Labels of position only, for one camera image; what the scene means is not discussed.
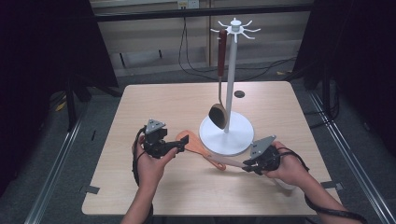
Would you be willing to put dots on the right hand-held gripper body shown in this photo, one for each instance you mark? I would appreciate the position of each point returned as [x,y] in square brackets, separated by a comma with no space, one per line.
[264,152]

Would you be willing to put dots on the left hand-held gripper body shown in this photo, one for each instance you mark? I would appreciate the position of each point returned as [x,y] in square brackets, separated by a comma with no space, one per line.
[157,143]

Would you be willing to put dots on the wooden spatula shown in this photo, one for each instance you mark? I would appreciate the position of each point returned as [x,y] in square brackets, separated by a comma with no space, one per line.
[190,141]

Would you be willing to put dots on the white utensil rack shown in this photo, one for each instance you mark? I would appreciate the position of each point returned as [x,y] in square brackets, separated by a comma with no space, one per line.
[236,137]

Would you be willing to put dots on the person's left hand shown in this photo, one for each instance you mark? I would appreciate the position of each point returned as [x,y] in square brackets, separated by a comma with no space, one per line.
[151,171]

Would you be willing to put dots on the person's right hand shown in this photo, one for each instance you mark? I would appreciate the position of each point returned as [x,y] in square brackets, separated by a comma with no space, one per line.
[291,168]

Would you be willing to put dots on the dark round table grommet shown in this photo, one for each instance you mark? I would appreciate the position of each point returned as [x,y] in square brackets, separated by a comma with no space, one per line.
[239,94]

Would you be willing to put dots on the grey tape piece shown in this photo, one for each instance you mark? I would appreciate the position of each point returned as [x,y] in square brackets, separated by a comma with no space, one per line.
[332,185]
[90,189]

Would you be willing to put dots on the black metal stand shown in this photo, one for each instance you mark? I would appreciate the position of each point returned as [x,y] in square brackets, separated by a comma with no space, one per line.
[326,93]
[71,102]

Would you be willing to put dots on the yellow floor tape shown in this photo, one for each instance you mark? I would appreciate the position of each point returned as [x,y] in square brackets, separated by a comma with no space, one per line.
[60,106]

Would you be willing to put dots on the black horizontal metal bar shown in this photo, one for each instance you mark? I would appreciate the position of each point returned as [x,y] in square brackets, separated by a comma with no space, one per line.
[186,13]

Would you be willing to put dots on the black curtain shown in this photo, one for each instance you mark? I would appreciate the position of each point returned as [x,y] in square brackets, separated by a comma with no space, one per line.
[37,62]
[358,46]

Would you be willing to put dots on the metal floor rail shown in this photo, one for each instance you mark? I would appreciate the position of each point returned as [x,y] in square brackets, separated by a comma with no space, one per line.
[53,177]
[351,161]

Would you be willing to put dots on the white wall socket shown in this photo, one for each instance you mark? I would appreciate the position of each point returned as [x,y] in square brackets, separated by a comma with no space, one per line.
[188,3]

